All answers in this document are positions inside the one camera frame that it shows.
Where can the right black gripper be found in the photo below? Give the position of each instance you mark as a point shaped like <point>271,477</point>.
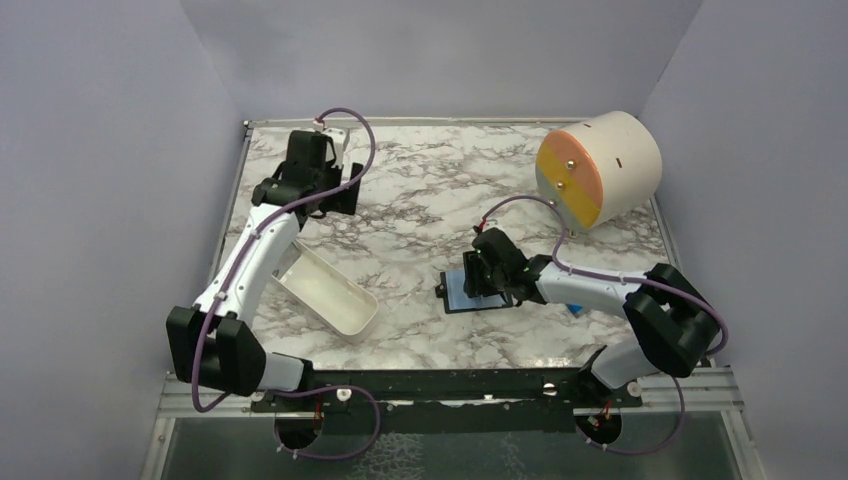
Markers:
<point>474,284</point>

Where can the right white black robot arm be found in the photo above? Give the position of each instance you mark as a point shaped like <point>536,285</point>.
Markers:
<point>673,326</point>

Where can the white plastic tray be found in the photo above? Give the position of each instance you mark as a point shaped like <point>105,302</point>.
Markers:
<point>344,306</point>

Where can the aluminium table frame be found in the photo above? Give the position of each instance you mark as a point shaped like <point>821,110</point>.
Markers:
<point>423,191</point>

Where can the black card holder blue sleeves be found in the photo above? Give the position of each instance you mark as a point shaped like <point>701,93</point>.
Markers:
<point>450,290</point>

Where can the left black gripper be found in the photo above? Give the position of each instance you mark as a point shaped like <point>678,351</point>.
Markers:
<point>343,201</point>

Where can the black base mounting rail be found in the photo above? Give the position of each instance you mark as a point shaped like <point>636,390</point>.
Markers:
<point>351,402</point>

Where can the cream cylinder drum colored face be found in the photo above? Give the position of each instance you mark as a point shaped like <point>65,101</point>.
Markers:
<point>597,169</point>

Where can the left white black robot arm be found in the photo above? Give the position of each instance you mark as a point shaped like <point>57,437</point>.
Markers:
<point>211,342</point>

